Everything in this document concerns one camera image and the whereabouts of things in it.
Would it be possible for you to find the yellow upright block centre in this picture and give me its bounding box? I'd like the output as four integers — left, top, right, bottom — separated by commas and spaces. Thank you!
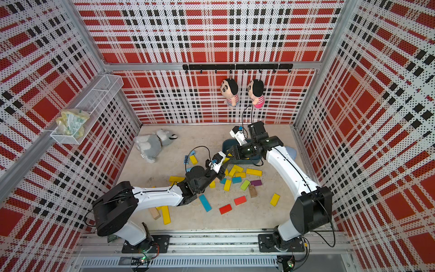
223, 179, 232, 192

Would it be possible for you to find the blue-shirt hanging plush doll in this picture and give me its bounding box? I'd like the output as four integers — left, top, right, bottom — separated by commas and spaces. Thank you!
220, 78, 239, 107

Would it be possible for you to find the yellow block far right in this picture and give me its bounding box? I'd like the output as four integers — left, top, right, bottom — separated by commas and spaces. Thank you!
270, 193, 280, 207

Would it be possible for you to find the yellow bar block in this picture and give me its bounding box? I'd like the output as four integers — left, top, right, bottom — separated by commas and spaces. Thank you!
189, 155, 198, 165

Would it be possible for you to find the large yellow block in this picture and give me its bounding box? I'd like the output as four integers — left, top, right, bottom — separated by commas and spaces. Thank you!
169, 176, 185, 183

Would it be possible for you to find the red block left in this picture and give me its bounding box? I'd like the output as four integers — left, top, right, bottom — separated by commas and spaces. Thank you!
219, 204, 232, 215

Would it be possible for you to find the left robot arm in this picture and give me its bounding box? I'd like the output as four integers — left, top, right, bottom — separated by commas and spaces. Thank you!
92, 162, 229, 246

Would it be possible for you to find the pink-shirt hanging plush doll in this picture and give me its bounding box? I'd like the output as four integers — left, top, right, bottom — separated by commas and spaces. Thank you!
248, 79, 265, 109

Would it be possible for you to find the long teal block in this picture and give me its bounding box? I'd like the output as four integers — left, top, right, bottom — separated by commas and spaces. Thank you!
199, 194, 212, 213

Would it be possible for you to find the dark teal plastic bin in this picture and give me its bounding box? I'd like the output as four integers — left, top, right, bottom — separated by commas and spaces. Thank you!
222, 138, 262, 164

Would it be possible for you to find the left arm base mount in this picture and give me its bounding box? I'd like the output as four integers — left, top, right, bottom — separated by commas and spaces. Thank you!
121, 235, 171, 254

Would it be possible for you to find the grey plush husky toy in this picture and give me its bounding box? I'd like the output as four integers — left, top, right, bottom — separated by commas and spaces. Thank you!
134, 129, 178, 163

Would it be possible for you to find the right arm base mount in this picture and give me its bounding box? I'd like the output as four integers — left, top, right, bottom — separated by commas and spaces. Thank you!
258, 232, 305, 253

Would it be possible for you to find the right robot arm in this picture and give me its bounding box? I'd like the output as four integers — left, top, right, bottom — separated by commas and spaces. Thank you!
229, 121, 333, 244

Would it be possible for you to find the blue striped block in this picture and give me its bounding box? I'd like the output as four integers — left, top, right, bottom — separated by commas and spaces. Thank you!
184, 155, 190, 165

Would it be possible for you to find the black hook rail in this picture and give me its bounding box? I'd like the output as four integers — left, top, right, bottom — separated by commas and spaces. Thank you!
182, 63, 294, 71

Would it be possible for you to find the white wire wall basket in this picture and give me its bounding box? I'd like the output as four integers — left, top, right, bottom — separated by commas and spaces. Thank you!
50, 74, 123, 145

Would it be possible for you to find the red block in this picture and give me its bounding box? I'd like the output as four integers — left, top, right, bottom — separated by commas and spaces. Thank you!
219, 204, 232, 215
234, 196, 247, 206

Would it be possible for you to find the light green block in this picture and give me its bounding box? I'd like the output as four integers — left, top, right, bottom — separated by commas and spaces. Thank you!
240, 180, 250, 191

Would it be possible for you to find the brown wooden block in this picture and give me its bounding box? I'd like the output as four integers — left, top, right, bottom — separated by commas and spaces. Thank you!
248, 185, 258, 198

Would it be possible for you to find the purple block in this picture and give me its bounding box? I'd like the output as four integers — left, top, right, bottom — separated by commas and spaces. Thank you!
250, 180, 263, 187

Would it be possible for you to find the red block right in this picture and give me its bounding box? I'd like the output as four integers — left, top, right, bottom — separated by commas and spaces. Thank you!
234, 196, 247, 206

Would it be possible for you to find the light blue alarm clock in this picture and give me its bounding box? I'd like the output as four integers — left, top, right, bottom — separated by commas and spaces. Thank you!
285, 146, 297, 160

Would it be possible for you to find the yellow-green packet in basket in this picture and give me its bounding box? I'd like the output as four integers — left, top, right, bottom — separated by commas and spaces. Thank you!
56, 108, 90, 139

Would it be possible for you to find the natural wood block near-left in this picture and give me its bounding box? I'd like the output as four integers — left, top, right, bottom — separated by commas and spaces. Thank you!
149, 207, 161, 221

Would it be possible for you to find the long yellow block near-left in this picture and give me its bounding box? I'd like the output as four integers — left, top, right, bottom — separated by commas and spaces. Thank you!
161, 206, 171, 225

